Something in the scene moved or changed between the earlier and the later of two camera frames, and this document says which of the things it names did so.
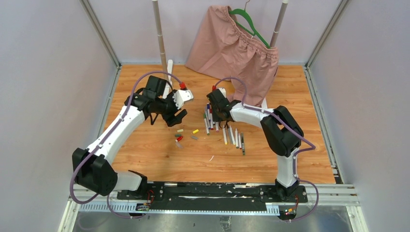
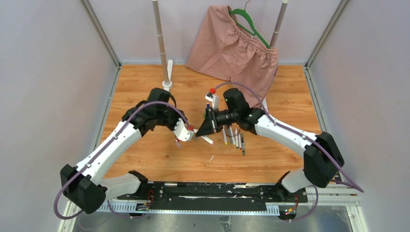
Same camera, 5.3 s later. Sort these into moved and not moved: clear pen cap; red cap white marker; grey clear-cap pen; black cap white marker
Moved: black cap white marker
Not moved: grey clear-cap pen; red cap white marker; clear pen cap
